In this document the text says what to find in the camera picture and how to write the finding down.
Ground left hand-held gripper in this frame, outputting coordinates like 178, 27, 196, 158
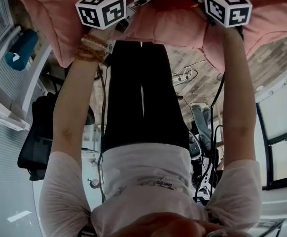
75, 0, 163, 32

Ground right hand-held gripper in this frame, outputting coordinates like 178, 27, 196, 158
180, 0, 253, 29

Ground person's right forearm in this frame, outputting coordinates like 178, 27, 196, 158
221, 25, 257, 164

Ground person's left forearm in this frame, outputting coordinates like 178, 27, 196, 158
51, 28, 115, 159

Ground pink quilted blanket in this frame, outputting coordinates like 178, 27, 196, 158
7, 0, 287, 72

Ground white power strip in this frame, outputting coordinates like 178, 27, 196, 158
171, 67, 199, 85

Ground teal box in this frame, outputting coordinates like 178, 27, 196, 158
4, 29, 39, 71

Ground person's black trousers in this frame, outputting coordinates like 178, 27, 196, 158
102, 40, 191, 156

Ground white framed cabinet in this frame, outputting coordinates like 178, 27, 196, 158
255, 79, 287, 191

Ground black office chair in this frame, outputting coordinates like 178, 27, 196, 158
17, 92, 95, 182

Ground white black device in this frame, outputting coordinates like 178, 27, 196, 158
188, 132, 205, 161

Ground person's white shirt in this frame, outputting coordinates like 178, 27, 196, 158
39, 143, 263, 237

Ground white beaded bracelet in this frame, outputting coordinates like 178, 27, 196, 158
80, 35, 108, 51

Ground brown beaded bracelet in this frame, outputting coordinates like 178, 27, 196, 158
74, 44, 107, 63

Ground black cable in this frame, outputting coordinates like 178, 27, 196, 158
194, 72, 226, 200
96, 64, 108, 203

